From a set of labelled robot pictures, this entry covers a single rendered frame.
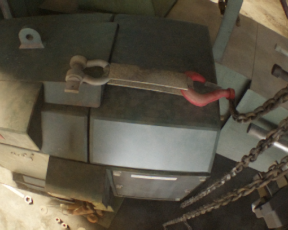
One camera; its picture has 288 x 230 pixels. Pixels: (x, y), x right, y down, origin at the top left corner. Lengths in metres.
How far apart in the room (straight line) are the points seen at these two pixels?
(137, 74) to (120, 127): 0.10
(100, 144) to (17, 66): 0.26
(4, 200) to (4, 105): 1.00
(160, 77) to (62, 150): 0.24
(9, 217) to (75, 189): 0.96
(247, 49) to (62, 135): 0.81
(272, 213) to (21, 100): 0.53
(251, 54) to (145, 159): 0.70
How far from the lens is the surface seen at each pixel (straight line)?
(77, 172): 0.52
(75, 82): 0.45
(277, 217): 0.48
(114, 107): 0.48
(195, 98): 0.47
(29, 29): 0.55
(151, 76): 0.46
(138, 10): 0.97
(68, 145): 0.51
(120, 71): 0.46
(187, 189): 0.66
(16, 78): 0.53
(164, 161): 0.49
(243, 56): 1.01
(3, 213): 1.45
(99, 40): 0.54
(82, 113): 0.48
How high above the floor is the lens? 1.25
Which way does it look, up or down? 61 degrees down
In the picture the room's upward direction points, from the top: 6 degrees clockwise
